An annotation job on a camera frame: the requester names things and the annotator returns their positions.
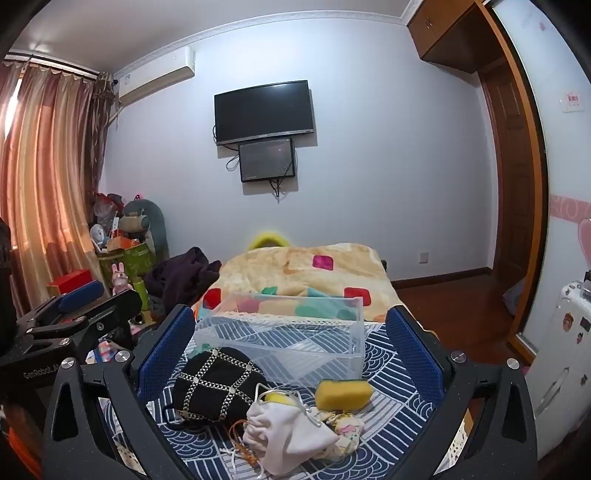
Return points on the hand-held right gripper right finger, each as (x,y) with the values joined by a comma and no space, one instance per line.
(415,353)

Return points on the white suitcase with stickers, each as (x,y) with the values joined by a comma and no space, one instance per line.
(561,369)

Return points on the black wall television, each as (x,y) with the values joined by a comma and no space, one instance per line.
(264,111)

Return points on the pink rabbit figure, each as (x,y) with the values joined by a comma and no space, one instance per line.
(121,279)

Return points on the brown wooden door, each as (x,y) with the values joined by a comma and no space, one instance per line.
(510,184)

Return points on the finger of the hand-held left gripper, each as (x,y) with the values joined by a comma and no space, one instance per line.
(83,294)
(117,304)

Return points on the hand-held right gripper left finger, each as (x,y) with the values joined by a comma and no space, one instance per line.
(165,353)

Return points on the pile of bags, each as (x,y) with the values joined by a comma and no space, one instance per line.
(106,217)

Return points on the white wall socket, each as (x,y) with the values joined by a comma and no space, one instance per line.
(423,257)

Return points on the navy patterned cloth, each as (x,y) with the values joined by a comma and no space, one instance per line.
(392,401)

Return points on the dark purple clothes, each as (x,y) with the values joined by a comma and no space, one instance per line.
(180,277)

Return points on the beige blanket with coloured squares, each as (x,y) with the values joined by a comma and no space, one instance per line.
(286,270)

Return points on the white wardrobe sliding door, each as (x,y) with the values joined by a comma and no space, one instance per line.
(563,184)

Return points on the red white sticker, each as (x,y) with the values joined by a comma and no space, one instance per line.
(570,101)

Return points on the floral scrunchie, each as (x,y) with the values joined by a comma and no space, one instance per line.
(344,429)

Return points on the white air conditioner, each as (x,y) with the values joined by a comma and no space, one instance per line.
(157,76)

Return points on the small black monitor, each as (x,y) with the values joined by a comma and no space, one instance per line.
(267,160)

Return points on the brown striped curtain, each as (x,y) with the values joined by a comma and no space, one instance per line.
(46,166)

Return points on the clear plastic box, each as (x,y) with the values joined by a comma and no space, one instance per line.
(295,346)

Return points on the yellow green sponge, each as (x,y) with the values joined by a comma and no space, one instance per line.
(344,394)

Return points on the red box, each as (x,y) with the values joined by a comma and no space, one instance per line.
(69,282)

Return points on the green cylinder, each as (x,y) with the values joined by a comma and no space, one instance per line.
(141,295)

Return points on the grey plastic bag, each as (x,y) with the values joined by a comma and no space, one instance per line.
(515,297)

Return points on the wooden overhead cabinet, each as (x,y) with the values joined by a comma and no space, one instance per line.
(443,32)

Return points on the grey plush toy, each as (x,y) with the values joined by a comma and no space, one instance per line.
(147,221)

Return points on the green gift bag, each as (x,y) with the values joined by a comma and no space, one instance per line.
(131,263)

